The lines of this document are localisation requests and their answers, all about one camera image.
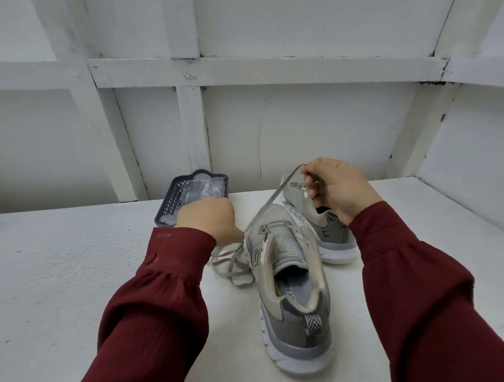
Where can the person's left hand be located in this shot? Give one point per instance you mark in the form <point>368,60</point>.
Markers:
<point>211,219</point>

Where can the person's left forearm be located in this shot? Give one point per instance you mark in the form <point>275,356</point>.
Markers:
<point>153,307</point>

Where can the clear plastic bag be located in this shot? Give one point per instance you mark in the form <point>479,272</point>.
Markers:
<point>205,189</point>

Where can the dark plastic lattice basket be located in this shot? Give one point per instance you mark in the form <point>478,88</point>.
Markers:
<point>165,212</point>

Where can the grey shoelace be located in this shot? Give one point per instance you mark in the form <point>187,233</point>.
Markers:
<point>272,197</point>
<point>296,186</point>

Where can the person's right hand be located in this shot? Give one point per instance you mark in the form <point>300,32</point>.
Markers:
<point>342,189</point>

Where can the person's right forearm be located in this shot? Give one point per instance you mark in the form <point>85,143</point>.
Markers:
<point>433,291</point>

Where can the grey mesh shoe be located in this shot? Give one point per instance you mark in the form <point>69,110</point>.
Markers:
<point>335,232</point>
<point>295,330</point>

